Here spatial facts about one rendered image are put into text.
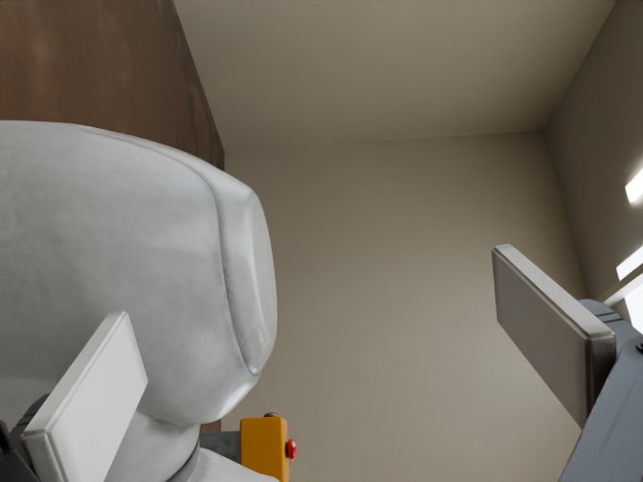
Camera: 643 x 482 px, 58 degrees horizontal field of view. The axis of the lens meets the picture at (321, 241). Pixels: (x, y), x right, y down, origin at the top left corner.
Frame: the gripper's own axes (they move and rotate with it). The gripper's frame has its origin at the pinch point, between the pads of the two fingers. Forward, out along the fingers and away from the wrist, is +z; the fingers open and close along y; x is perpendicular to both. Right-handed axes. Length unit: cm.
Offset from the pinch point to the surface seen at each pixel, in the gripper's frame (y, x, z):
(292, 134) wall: -15, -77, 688
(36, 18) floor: -105, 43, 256
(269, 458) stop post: -16, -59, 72
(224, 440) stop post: -24, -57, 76
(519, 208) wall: 232, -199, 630
